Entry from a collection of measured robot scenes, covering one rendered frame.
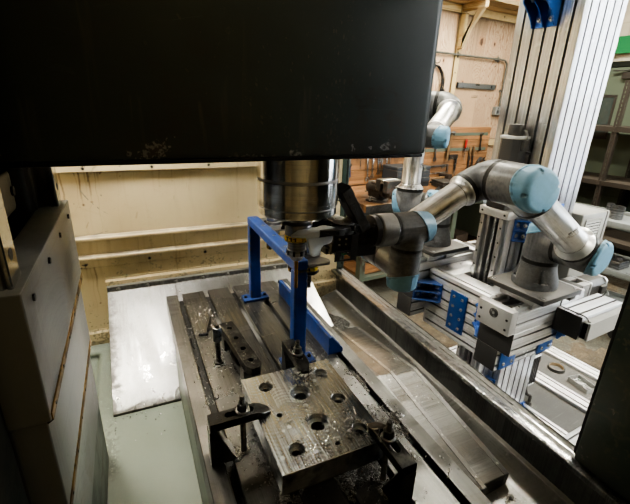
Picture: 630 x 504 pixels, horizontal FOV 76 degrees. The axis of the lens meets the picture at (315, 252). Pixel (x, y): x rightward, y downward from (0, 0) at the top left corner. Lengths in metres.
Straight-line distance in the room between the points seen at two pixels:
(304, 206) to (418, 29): 0.34
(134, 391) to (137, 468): 0.31
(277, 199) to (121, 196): 1.11
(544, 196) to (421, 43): 0.56
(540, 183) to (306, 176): 0.64
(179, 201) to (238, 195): 0.25
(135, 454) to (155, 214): 0.90
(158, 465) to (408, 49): 1.24
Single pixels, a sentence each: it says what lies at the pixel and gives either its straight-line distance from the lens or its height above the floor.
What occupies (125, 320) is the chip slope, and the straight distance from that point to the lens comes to 1.79.
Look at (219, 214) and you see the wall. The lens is 1.83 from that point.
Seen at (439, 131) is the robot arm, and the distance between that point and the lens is 1.46.
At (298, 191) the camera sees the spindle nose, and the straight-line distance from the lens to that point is 0.73.
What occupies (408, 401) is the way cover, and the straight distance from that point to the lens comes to 1.39.
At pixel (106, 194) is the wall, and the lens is 1.78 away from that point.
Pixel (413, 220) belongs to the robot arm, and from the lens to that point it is 0.94.
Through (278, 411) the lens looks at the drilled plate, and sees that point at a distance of 0.95.
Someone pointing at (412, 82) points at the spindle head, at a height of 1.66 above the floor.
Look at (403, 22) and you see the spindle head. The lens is 0.75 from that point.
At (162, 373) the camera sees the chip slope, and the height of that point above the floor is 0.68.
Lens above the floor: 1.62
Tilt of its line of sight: 20 degrees down
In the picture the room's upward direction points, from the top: 2 degrees clockwise
